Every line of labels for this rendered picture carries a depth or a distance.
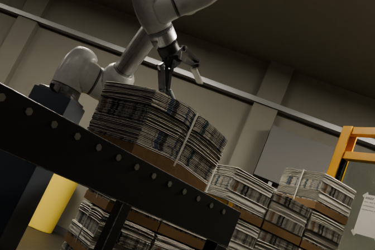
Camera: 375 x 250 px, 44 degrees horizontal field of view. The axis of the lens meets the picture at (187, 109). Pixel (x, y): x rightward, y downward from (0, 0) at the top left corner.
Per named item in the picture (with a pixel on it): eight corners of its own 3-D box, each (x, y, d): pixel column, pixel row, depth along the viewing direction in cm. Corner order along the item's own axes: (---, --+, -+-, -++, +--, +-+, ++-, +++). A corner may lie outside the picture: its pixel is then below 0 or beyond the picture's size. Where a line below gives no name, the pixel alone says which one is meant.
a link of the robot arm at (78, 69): (48, 81, 230) (68, 43, 235) (81, 98, 236) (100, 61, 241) (53, 77, 215) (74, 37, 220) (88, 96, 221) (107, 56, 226)
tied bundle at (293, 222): (224, 216, 283) (238, 181, 288) (259, 232, 295) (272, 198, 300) (260, 229, 249) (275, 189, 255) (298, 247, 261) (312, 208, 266)
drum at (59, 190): (59, 235, 531) (87, 178, 547) (44, 234, 490) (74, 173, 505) (28, 220, 541) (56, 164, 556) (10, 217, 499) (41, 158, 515)
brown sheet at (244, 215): (185, 196, 270) (188, 189, 271) (222, 214, 283) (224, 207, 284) (220, 208, 237) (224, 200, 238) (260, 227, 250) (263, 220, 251)
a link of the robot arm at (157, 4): (144, 39, 150) (182, 23, 149) (124, -5, 142) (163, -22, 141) (144, 28, 159) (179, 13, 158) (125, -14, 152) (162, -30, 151)
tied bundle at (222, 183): (184, 197, 270) (200, 161, 275) (221, 215, 283) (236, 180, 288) (220, 209, 237) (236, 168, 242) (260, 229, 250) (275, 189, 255)
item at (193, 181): (150, 177, 180) (155, 167, 181) (202, 196, 159) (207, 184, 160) (123, 159, 170) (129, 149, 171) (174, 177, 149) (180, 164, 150)
